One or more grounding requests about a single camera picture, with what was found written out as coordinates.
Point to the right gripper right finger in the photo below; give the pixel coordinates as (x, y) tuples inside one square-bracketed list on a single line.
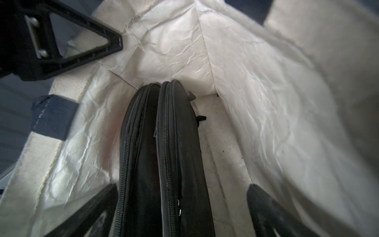
[(270, 219)]

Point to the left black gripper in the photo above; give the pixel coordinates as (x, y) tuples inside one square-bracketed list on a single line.
[(29, 46)]

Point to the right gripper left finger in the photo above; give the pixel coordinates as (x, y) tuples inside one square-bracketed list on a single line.
[(94, 219)]

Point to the black zippered paddle case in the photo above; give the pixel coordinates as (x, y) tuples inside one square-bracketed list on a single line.
[(138, 212), (185, 204)]

